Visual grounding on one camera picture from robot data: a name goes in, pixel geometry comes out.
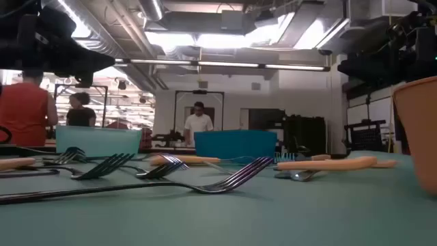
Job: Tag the black background robot arm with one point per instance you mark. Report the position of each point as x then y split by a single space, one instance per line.
169 137

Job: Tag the black cabinet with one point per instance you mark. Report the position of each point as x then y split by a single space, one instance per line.
307 133

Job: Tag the person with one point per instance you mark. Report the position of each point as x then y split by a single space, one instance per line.
198 124
81 116
24 112

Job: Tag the translucent teal plastic bin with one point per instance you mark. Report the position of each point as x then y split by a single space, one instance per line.
99 140

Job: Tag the black metal rig frame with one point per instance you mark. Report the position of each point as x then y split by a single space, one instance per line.
199 92
99 86

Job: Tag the long ceiling light strip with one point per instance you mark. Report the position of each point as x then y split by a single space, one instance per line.
225 64

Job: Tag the orange plastic bin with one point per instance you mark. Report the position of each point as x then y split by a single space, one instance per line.
420 136

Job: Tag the silver ventilation duct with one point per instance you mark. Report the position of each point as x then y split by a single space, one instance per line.
102 34

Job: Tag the green table mat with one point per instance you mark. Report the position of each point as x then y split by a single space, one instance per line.
307 218

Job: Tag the blue plastic bin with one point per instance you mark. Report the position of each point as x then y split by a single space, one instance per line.
235 145

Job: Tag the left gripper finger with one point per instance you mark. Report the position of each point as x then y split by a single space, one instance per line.
90 71
92 59

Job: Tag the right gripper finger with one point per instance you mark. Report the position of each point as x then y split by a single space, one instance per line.
362 65
365 79

